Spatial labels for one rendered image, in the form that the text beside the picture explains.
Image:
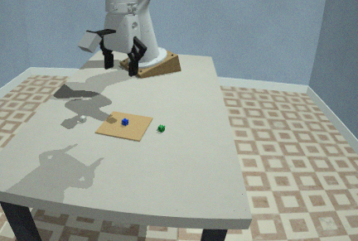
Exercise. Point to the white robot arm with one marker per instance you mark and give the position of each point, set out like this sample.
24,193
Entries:
152,56

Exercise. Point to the small green die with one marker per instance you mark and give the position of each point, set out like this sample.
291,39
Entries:
161,128

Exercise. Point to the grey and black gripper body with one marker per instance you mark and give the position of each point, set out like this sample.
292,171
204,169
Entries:
126,27

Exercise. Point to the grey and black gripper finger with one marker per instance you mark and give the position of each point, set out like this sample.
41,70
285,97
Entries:
108,57
133,64

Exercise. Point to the blue die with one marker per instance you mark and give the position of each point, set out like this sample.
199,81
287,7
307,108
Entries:
125,121

